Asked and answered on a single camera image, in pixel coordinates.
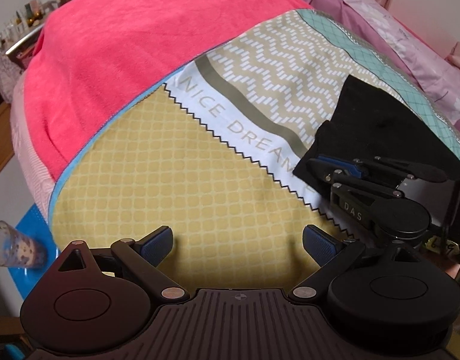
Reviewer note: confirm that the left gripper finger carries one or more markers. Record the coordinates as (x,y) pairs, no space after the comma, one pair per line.
(377,170)
(339,177)

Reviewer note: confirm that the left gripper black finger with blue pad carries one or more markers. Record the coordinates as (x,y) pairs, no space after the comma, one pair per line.
(334,257)
(140,260)

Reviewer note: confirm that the black pants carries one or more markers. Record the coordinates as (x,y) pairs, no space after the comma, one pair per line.
(369,122)

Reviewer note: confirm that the light pink bed sheet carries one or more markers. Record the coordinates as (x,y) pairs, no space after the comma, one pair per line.
(40,183)

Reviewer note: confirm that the patterned yellow beige bed quilt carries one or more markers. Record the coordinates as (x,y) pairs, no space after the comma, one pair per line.
(210,152)

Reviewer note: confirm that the clear plastic cup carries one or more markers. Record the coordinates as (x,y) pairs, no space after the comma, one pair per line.
(19,250)

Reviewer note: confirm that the pink floral pillow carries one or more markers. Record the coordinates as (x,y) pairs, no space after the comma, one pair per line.
(438,77)

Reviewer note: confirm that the bright pink fleece blanket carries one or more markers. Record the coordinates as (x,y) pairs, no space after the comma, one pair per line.
(93,57)

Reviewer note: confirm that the dresser top with bottles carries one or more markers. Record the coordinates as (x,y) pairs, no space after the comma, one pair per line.
(25,26)

